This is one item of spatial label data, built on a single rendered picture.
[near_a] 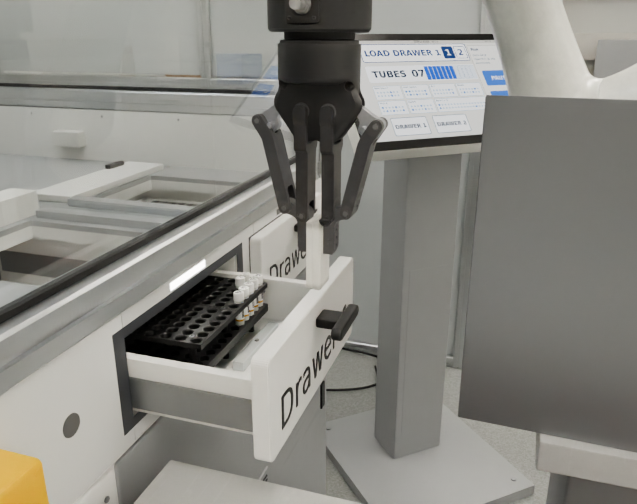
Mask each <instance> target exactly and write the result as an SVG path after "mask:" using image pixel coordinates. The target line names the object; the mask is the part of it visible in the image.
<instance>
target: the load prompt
mask: <svg viewBox="0 0 637 504"><path fill-rule="evenodd" d="M361 57H362V60H363V63H388V62H435V61H471V59H470V57H469V54H468V52H467V49H466V47H465V44H464V43H461V44H361Z"/></svg>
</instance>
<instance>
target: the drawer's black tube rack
mask: <svg viewBox="0 0 637 504"><path fill-rule="evenodd" d="M237 290H239V288H236V285H235V279H234V278H226V277H218V276H210V275H208V276H207V277H206V278H204V279H203V280H202V281H200V282H199V283H198V284H196V285H195V286H194V287H192V288H191V289H190V290H188V291H187V292H186V293H184V294H183V295H182V296H180V297H179V298H178V299H176V300H175V301H174V302H172V303H171V304H170V305H168V306H167V307H166V308H164V309H163V310H162V311H160V312H159V313H158V314H156V315H155V316H154V317H152V318H151V319H150V320H148V321H147V322H146V323H144V324H143V325H142V326H140V327H139V328H138V329H136V330H135V331H134V332H132V333H131V334H130V335H128V336H127V337H125V338H124V339H125V348H126V352H129V353H134V354H140V355H146V356H152V357H157V358H163V359H169V360H174V361H180V362H186V363H192V364H197V365H203V366H209V367H215V366H216V365H217V364H218V363H219V362H220V360H221V359H222V358H223V359H228V358H229V351H230V350H231V349H232V348H233V347H234V346H235V345H236V344H237V343H238V342H239V341H240V340H241V338H242V337H243V336H244V335H245V334H246V333H247V332H254V325H255V324H256V323H257V322H258V321H259V320H260V319H261V318H262V316H263V315H264V314H265V313H266V312H267V311H268V304H267V303H263V306H261V307H258V308H259V310H258V311H254V315H252V316H249V320H246V321H244V325H241V326H238V325H236V320H235V319H233V320H232V321H231V322H230V323H229V324H228V325H227V326H226V327H225V328H224V329H223V330H222V331H221V332H220V333H219V334H218V335H217V336H216V337H215V338H214V339H213V340H212V341H210V342H209V343H208V344H207V345H206V346H205V347H204V348H203V349H202V350H197V349H191V348H185V342H186V341H187V340H188V339H189V338H190V337H194V334H195V333H196V332H197V331H198V330H199V329H200V328H202V327H203V326H204V325H205V324H206V323H207V322H208V321H209V320H211V319H212V318H213V317H214V316H215V315H216V314H217V313H218V312H220V311H221V310H222V309H227V308H225V306H226V305H227V304H229V303H230V302H231V301H232V300H233V299H234V297H233V293H234V291H237Z"/></svg>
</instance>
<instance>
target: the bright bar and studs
mask: <svg viewBox="0 0 637 504"><path fill-rule="evenodd" d="M277 328H278V323H275V322H268V323H267V324H266V325H265V326H264V328H263V329H262V330H261V331H260V332H259V333H258V334H257V335H256V336H255V337H254V338H253V340H252V341H251V342H250V343H249V344H248V345H247V346H246V347H245V348H244V349H243V350H242V352H241V353H240V354H239V355H238V356H237V357H236V358H235V359H234V360H233V370H237V371H245V369H246V368H247V367H248V366H249V365H250V364H251V359H252V357H253V356H254V354H255V353H256V352H257V351H258V350H259V349H260V348H261V346H262V345H263V344H264V343H265V342H266V341H267V339H268V338H269V337H270V336H271V335H272V334H273V333H274V331H275V330H276V329H277Z"/></svg>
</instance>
